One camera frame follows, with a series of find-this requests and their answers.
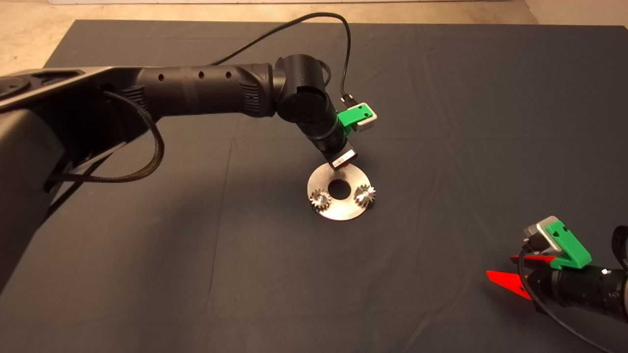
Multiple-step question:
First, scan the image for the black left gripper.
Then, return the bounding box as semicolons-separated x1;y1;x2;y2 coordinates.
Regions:
298;112;358;172

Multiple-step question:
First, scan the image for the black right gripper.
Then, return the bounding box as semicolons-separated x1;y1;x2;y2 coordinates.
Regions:
486;254;625;320

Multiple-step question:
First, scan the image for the small steel planetary gear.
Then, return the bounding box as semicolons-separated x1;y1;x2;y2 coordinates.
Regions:
310;189;331;212
354;184;377;207

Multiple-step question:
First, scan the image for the round metal carrier plate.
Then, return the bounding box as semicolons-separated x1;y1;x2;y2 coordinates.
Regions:
307;163;370;222

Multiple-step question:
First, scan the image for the braided black harness loop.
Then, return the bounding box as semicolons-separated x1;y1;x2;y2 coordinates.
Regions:
49;90;165;184

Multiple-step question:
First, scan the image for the dark grey table cloth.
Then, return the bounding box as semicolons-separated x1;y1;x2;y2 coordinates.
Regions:
0;20;628;353

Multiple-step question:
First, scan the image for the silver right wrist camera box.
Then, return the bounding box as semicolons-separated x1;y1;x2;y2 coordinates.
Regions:
523;215;563;252

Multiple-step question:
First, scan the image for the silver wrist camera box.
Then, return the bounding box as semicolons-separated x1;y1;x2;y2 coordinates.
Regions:
523;215;563;252
356;102;379;133

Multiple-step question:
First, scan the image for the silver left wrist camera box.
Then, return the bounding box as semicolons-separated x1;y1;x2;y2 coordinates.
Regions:
356;102;379;133

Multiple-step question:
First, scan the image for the green left camera mount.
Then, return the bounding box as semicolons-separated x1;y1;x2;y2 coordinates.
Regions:
338;103;374;136

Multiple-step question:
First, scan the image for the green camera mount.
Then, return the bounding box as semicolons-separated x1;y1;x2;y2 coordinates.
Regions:
338;103;374;136
546;220;593;270

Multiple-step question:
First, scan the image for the green right camera mount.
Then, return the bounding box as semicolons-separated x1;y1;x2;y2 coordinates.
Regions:
546;220;593;270

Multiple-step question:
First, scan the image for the braided black left wrist cable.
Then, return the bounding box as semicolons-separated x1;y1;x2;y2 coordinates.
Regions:
316;59;332;87

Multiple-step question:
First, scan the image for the braided black wrist cable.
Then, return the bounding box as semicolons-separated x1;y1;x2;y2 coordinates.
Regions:
611;225;628;270
316;59;332;87

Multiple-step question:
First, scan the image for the braided black right wrist cable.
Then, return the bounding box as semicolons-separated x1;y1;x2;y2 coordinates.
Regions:
611;225;628;270

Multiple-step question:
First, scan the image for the thin black left camera cable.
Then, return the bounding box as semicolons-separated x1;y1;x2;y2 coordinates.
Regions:
211;12;360;107

